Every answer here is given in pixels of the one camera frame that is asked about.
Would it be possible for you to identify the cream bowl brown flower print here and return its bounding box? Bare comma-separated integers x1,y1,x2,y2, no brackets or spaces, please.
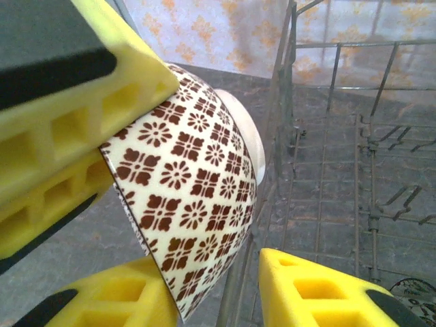
97,63,267,324

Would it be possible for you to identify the leaf patterned pink bowl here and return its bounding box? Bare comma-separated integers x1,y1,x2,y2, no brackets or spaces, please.
389,277,436,327

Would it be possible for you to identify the black-yellow right gripper left finger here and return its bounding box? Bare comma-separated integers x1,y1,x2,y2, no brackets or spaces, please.
12,255,180,327

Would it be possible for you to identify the grey wire dish rack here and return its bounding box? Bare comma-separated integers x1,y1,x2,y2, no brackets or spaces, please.
217,0,436,327

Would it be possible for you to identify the black-yellow right gripper right finger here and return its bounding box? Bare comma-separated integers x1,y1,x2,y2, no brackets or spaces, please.
258,247,433,327

